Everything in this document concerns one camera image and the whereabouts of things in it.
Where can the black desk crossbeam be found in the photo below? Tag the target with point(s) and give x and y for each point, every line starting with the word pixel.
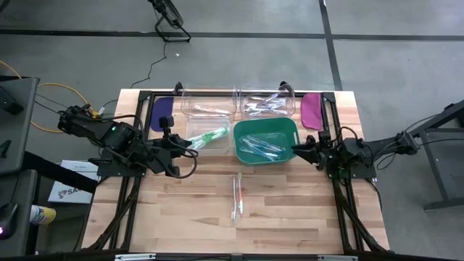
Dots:
pixel 61 174

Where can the black computer mouse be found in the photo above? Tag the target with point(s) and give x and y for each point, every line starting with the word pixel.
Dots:
pixel 7 221

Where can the small frosted plastic bin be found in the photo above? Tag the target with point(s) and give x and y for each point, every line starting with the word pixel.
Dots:
pixel 195 125

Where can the magenta pouch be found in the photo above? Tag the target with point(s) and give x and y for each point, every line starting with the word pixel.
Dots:
pixel 311 110

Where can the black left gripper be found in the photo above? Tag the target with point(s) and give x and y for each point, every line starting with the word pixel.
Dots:
pixel 163 156

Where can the yellow white spray can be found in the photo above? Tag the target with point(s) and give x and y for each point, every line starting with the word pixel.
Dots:
pixel 43 214

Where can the dark purple pouch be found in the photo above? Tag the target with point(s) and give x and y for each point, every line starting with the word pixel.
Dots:
pixel 162 114

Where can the clear acrylic bin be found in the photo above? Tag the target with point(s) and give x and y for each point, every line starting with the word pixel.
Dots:
pixel 206 96
pixel 268 88

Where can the black aluminium table frame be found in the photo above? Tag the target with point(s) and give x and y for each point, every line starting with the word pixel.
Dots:
pixel 145 95

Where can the silver metal bracket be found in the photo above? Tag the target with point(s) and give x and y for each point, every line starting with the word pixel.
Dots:
pixel 338 257
pixel 135 257

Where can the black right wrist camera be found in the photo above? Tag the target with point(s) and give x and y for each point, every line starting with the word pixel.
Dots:
pixel 325 137

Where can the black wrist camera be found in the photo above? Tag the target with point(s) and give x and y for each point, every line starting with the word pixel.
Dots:
pixel 166 125
pixel 325 137

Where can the teal plastic bin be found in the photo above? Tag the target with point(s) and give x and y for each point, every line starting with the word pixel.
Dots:
pixel 246 127

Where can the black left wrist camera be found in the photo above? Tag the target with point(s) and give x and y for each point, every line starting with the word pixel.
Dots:
pixel 166 125

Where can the black curved clamp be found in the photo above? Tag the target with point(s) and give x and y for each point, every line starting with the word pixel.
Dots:
pixel 285 86
pixel 177 87

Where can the grey desk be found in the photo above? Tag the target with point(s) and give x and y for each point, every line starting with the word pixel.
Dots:
pixel 14 210
pixel 18 119

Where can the orange wrapped toothbrush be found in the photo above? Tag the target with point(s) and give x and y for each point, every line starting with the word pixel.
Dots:
pixel 234 197
pixel 240 195

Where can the grey desk stand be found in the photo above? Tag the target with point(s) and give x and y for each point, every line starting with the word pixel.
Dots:
pixel 435 170

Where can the white cardboard box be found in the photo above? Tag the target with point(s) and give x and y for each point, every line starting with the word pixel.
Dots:
pixel 69 195

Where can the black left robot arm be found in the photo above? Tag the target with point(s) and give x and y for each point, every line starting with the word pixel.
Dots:
pixel 116 139

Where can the pale toothbrush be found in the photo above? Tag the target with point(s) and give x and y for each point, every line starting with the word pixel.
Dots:
pixel 212 108

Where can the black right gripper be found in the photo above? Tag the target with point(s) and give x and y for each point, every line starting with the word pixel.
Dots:
pixel 333 157

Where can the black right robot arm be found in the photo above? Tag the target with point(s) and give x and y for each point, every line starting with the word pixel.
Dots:
pixel 380 148

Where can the blue toothbrush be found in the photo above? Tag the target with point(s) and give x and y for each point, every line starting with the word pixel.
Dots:
pixel 270 156
pixel 259 150
pixel 250 142
pixel 266 144

